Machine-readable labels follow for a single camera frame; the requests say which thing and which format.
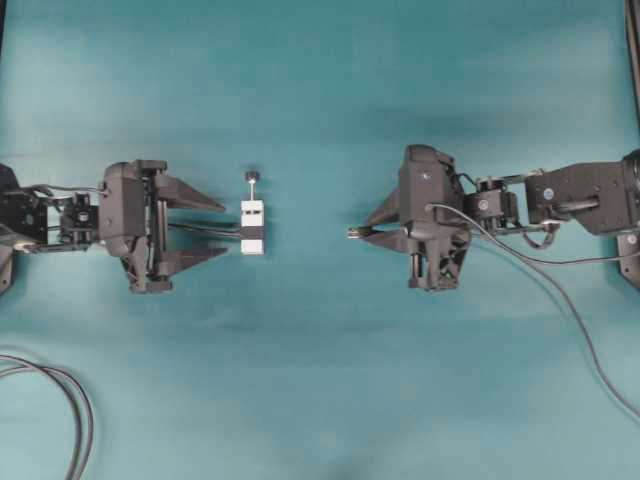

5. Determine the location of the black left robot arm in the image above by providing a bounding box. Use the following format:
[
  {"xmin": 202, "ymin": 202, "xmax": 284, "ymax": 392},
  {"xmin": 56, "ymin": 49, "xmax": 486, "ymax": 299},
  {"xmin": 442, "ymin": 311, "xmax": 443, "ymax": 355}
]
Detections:
[{"xmin": 1, "ymin": 160, "xmax": 225, "ymax": 294}]

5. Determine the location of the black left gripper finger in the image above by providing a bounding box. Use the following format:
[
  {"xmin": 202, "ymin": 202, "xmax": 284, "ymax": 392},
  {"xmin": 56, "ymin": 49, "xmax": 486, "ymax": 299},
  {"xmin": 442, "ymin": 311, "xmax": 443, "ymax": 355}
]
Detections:
[
  {"xmin": 159, "ymin": 248, "xmax": 228, "ymax": 275},
  {"xmin": 153, "ymin": 174, "xmax": 226, "ymax": 213}
]

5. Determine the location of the black frame post right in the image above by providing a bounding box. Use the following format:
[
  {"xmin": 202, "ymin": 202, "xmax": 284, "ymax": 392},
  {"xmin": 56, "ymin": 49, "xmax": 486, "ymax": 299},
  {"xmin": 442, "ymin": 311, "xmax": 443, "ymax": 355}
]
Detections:
[{"xmin": 624, "ymin": 0, "xmax": 640, "ymax": 120}]

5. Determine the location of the black USB plug cable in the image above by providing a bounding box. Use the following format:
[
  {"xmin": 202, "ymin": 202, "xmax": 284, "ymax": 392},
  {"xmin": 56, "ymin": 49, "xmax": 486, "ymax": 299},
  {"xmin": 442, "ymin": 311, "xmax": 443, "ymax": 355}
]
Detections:
[{"xmin": 347, "ymin": 227, "xmax": 640, "ymax": 419}]

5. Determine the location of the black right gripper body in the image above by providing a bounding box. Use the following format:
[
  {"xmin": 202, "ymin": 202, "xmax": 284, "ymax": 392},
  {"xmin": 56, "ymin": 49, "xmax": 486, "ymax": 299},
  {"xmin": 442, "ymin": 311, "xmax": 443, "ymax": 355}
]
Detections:
[{"xmin": 399, "ymin": 145, "xmax": 471, "ymax": 291}]

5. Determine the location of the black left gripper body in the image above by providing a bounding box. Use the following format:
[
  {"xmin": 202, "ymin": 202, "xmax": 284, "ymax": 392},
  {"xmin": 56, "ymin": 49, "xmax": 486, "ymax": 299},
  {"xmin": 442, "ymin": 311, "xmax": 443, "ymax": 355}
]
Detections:
[{"xmin": 98, "ymin": 160, "xmax": 172, "ymax": 294}]

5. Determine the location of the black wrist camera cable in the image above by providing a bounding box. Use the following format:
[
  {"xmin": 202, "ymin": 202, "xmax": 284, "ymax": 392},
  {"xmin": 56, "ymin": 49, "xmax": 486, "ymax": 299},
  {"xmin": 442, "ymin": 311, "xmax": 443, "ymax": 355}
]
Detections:
[{"xmin": 424, "ymin": 202, "xmax": 640, "ymax": 266}]

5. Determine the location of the black female connector cable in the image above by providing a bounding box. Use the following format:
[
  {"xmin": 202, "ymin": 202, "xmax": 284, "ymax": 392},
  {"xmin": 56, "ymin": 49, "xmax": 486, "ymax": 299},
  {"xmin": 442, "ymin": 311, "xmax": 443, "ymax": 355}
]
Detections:
[{"xmin": 167, "ymin": 222, "xmax": 266, "ymax": 241}]

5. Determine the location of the black frame post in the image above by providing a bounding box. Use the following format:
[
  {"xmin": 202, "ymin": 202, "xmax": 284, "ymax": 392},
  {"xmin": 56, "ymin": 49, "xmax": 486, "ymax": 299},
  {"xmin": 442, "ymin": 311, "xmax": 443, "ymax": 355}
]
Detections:
[
  {"xmin": 0, "ymin": 0, "xmax": 7, "ymax": 59},
  {"xmin": 624, "ymin": 0, "xmax": 640, "ymax": 120}
]

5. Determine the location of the grey looped cable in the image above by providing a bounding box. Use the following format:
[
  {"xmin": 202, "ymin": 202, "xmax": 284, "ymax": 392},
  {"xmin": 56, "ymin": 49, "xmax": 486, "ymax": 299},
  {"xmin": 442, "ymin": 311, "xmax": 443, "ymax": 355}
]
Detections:
[
  {"xmin": 0, "ymin": 353, "xmax": 95, "ymax": 480},
  {"xmin": 0, "ymin": 364, "xmax": 89, "ymax": 480}
]

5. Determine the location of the black frame post left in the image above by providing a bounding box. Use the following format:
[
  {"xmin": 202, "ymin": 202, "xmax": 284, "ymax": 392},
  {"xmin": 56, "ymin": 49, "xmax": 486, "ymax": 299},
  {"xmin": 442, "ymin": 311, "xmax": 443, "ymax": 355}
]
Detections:
[{"xmin": 0, "ymin": 0, "xmax": 7, "ymax": 59}]

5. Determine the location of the white clamp connector holder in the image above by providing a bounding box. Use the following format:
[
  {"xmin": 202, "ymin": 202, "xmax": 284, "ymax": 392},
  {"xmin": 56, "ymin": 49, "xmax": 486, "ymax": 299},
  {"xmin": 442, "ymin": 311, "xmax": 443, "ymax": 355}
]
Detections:
[{"xmin": 240, "ymin": 171, "xmax": 266, "ymax": 255}]

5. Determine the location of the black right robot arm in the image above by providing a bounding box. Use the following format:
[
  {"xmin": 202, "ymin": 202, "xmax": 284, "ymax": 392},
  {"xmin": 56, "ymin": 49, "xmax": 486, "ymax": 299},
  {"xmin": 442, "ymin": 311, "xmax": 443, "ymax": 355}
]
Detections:
[{"xmin": 348, "ymin": 145, "xmax": 639, "ymax": 291}]

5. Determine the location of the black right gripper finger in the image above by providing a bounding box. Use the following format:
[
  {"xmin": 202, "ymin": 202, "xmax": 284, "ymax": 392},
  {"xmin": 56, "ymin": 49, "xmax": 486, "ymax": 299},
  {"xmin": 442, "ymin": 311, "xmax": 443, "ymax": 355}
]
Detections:
[
  {"xmin": 349, "ymin": 225, "xmax": 409, "ymax": 253},
  {"xmin": 365, "ymin": 188, "xmax": 399, "ymax": 227}
]

